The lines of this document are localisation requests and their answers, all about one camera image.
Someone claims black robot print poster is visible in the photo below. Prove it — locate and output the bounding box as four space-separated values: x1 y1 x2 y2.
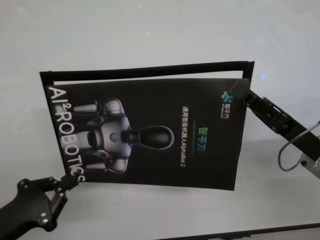
46 77 252 192

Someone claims black tape frame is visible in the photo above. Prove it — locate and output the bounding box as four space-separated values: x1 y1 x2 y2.
39 60 255 176

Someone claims grey looped cable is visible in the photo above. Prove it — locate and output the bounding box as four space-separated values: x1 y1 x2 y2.
278 121 320 172

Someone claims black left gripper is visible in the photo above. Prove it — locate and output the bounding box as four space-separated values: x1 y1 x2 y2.
0 174 81 233

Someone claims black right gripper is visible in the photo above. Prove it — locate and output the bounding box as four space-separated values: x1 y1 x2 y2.
229 79 320 158

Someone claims dark table edge trim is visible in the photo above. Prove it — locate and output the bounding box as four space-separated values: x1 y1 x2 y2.
192 220 320 240

